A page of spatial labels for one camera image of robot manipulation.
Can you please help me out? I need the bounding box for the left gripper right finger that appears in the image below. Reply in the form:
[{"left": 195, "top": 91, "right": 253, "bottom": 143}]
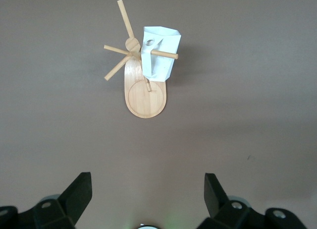
[{"left": 197, "top": 172, "right": 308, "bottom": 229}]

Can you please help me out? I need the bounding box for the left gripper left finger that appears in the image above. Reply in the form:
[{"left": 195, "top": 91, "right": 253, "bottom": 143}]
[{"left": 0, "top": 172, "right": 93, "bottom": 229}]

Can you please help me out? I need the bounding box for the white faceted cup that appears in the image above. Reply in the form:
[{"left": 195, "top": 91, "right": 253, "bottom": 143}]
[{"left": 140, "top": 26, "right": 182, "bottom": 83}]

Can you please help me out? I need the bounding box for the wooden cup rack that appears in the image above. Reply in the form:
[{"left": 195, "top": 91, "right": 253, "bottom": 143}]
[{"left": 103, "top": 0, "right": 179, "bottom": 119}]

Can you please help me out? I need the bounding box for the brown table cover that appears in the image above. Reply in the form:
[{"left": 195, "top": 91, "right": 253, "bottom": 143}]
[{"left": 0, "top": 0, "right": 317, "bottom": 229}]

